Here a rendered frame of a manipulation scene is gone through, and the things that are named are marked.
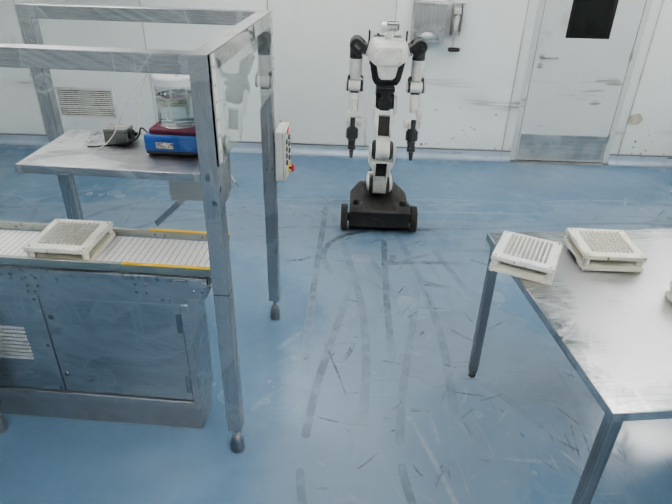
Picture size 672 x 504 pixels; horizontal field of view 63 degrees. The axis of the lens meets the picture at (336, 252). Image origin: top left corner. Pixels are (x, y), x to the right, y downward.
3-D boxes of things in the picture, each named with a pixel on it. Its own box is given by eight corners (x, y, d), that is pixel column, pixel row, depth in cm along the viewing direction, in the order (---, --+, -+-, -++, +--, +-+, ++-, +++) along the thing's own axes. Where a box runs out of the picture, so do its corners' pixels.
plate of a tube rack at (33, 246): (114, 225, 229) (113, 221, 228) (87, 255, 208) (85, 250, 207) (56, 222, 230) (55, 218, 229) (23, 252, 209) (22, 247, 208)
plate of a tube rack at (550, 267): (562, 247, 232) (563, 243, 231) (553, 275, 213) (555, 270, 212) (503, 233, 241) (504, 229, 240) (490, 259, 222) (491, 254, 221)
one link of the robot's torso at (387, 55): (362, 78, 416) (364, 27, 398) (407, 79, 415) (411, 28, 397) (362, 87, 390) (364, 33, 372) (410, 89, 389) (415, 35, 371)
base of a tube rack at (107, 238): (116, 236, 232) (115, 231, 230) (89, 266, 211) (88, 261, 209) (59, 233, 233) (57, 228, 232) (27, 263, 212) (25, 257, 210)
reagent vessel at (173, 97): (207, 117, 201) (202, 64, 192) (194, 130, 188) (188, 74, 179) (166, 115, 202) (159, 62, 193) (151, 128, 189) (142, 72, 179)
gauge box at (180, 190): (232, 191, 223) (229, 144, 213) (226, 202, 214) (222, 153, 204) (179, 188, 224) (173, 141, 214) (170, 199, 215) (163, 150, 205)
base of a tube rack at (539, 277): (559, 257, 234) (561, 252, 233) (551, 286, 215) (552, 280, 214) (501, 243, 244) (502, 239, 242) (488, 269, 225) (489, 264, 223)
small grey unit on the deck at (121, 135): (142, 140, 205) (140, 124, 202) (135, 146, 199) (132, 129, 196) (111, 138, 206) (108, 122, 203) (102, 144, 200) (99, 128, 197)
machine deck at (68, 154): (229, 146, 213) (228, 136, 211) (200, 185, 181) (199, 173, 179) (73, 138, 217) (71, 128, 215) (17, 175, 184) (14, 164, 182)
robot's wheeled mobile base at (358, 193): (346, 195, 480) (347, 158, 464) (406, 197, 479) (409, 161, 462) (344, 229, 425) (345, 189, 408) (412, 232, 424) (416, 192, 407)
